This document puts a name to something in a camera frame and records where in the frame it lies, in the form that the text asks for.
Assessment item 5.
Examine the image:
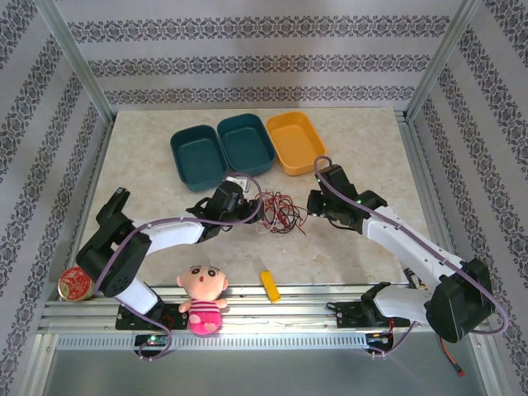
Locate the thin white cable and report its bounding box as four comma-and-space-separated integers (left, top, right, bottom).
252, 188, 292, 235
252, 188, 290, 235

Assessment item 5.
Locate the thin red cable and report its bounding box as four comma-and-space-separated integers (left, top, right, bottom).
259, 191, 309, 234
257, 190, 309, 237
258, 193, 304, 232

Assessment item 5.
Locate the teal plastic bin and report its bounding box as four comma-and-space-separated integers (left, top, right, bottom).
169, 124, 229, 193
216, 113, 276, 175

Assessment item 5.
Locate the yellow plastic bin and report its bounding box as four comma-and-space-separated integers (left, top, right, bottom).
266, 111, 328, 177

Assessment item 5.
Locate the small yellow bar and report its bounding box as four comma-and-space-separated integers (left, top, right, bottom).
258, 269, 283, 304

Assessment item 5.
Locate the plush doll pink striped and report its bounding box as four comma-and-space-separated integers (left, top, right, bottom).
176, 263, 230, 337

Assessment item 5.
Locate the small black orange device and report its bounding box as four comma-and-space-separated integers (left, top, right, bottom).
403, 267, 428, 290

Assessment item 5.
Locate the small circuit board green light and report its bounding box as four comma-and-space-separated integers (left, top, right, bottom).
134, 334, 169, 347

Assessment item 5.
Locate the round red tin can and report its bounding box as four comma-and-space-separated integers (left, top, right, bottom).
57, 266, 97, 302

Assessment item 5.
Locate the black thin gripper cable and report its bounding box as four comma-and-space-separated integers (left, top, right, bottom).
324, 214, 365, 233

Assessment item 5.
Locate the aluminium table rail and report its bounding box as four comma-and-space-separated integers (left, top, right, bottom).
37, 282, 493, 352

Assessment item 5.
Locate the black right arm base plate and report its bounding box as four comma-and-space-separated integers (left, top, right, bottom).
327, 299, 414, 330

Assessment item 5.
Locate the slotted grey cable duct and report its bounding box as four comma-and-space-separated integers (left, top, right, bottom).
55, 332, 369, 350

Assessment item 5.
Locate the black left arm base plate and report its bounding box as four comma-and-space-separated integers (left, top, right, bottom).
115, 302, 191, 331

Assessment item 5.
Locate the aluminium frame post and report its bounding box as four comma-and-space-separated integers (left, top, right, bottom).
40, 0, 116, 121
405, 0, 483, 121

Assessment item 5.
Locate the red black wire with connector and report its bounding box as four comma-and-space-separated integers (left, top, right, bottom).
436, 334, 468, 378

